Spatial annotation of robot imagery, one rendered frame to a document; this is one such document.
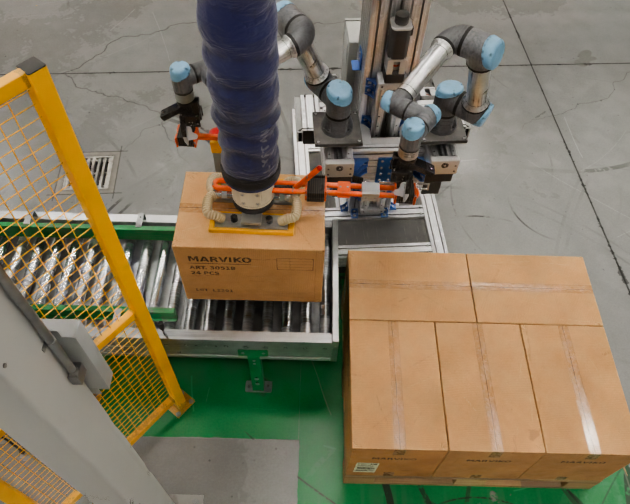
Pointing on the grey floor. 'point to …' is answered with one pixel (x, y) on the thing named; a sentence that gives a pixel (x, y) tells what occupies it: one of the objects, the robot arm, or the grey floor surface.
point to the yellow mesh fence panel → (94, 208)
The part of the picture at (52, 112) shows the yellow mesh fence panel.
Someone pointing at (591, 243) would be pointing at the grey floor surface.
